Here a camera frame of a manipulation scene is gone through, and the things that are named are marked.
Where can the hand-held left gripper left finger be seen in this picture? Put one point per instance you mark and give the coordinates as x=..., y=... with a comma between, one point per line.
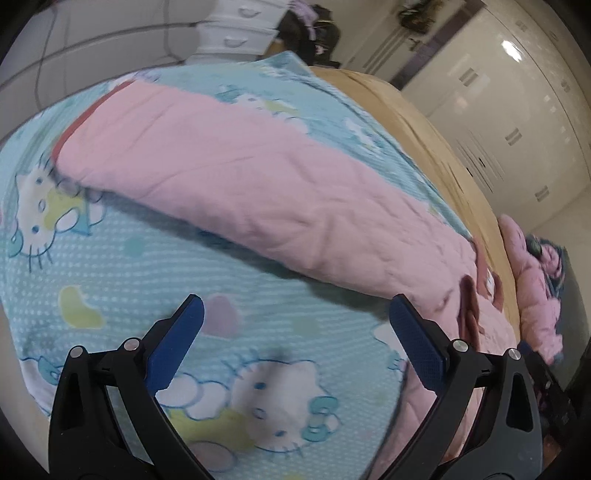
x=178, y=337

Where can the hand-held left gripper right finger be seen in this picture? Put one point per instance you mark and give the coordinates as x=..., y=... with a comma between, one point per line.
x=418, y=344

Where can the pink quilt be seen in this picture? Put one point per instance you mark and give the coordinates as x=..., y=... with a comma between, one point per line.
x=258, y=184

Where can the cartoon cat print bed sheet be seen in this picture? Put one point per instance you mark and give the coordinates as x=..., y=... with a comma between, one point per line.
x=115, y=258

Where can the pink duvet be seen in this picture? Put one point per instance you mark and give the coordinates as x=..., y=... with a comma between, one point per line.
x=535, y=295

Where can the teal floral cloth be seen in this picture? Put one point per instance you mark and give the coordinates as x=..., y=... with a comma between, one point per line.
x=561, y=263

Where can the tan bed blanket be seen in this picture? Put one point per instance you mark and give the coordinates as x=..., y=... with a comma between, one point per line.
x=425, y=138

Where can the white wardrobe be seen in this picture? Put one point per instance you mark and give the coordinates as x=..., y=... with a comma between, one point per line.
x=508, y=92

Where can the white door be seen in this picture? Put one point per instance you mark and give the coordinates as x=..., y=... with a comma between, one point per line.
x=369, y=50

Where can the white drawer cabinet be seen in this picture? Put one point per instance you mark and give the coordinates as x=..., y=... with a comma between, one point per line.
x=231, y=27

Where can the black bag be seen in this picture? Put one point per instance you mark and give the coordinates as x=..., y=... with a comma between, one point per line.
x=323, y=32

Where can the dark hanging bags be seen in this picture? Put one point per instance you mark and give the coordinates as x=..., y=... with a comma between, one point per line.
x=418, y=14

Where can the purple cloth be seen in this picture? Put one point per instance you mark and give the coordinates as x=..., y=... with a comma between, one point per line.
x=304, y=9

